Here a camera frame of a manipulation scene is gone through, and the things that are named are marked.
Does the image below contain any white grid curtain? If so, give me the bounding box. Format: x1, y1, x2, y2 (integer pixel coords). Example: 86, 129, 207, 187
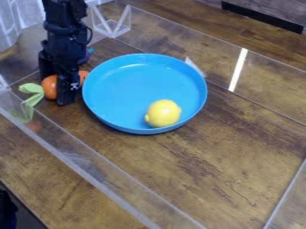
0, 0, 44, 53

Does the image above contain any yellow toy lemon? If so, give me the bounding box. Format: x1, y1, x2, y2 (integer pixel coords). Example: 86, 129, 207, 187
144, 99, 182, 128

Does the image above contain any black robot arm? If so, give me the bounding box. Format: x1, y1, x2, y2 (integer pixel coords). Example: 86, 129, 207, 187
39, 0, 92, 106

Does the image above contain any purple toy eggplant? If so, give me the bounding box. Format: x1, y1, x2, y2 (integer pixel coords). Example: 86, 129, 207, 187
78, 47, 95, 65

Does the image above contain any clear acrylic enclosure wall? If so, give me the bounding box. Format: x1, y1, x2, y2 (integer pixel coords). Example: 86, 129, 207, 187
0, 0, 306, 229

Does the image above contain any orange toy carrot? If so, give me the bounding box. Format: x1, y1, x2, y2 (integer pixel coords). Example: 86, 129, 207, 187
17, 70, 91, 108

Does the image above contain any blue round tray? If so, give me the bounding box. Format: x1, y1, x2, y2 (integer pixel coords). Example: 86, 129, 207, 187
83, 54, 209, 135

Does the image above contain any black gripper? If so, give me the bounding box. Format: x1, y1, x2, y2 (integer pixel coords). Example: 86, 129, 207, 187
39, 23, 88, 106

